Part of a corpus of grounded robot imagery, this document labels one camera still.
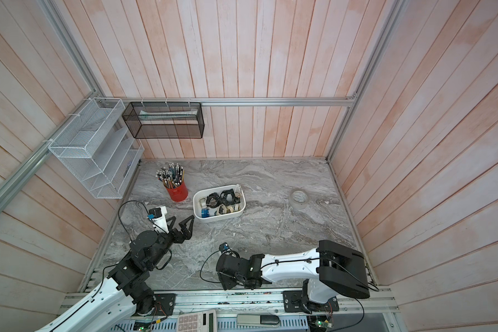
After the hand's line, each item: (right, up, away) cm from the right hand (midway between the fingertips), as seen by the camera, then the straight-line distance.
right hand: (225, 276), depth 79 cm
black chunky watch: (-8, +28, +18) cm, 34 cm away
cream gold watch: (+1, +24, +13) cm, 27 cm away
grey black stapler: (+12, -8, -13) cm, 19 cm away
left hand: (-15, +23, -2) cm, 27 cm away
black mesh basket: (-28, +65, +11) cm, 72 cm away
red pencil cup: (-24, +31, +19) cm, 44 cm away
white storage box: (-15, +31, +19) cm, 39 cm away
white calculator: (-6, -10, -11) cm, 16 cm away
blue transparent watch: (-11, +22, +16) cm, 29 cm away
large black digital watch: (-1, +29, +21) cm, 36 cm away
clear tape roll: (+36, +29, +25) cm, 52 cm away
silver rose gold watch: (+4, +30, +20) cm, 36 cm away
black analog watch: (-3, +23, +17) cm, 29 cm away
